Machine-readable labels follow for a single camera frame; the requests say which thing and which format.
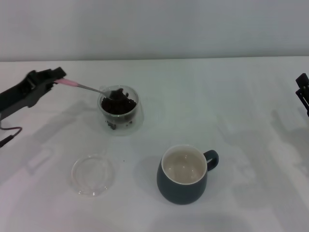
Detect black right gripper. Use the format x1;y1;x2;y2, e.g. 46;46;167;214
295;73;309;117

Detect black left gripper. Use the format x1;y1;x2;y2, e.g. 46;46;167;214
0;67;67;119

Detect pink handled metal spoon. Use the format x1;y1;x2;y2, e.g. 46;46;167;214
56;78;126;100

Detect dark teal ceramic mug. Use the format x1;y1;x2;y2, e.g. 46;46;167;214
156;144;220;205

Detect dark coffee beans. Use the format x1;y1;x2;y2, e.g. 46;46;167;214
100;88;137;116

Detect clear glass cup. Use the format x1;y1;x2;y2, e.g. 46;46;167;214
97;85;145;136

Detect clear glass saucer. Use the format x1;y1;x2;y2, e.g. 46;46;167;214
71;154;116;198

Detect dark red cable with plug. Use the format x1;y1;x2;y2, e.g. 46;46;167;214
0;126;23;148

